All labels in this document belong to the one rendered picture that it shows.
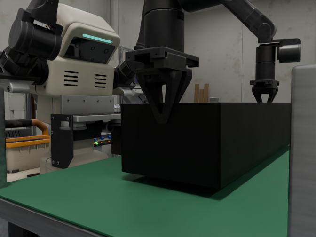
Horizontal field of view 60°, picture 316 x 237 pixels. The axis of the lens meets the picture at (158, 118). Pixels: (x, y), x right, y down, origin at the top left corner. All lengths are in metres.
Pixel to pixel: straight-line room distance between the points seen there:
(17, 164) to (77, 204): 0.83
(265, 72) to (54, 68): 0.63
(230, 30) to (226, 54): 0.82
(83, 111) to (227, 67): 9.35
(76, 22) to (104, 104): 0.28
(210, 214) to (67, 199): 0.19
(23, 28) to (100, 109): 0.38
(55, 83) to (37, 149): 0.40
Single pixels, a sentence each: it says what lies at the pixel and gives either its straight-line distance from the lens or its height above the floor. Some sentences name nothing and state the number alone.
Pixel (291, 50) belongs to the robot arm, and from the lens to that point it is 0.90.
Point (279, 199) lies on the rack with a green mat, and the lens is 0.41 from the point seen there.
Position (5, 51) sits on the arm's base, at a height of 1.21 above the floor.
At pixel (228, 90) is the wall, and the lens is 10.05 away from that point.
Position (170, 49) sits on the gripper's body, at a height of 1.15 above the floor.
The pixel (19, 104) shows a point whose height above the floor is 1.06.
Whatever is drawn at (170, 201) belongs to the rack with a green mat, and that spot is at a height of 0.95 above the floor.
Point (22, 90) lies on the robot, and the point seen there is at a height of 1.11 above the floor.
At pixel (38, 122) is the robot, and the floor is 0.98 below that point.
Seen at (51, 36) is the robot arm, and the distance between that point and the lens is 0.76.
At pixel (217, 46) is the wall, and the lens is 10.39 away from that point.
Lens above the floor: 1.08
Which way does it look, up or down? 3 degrees down
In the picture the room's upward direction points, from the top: straight up
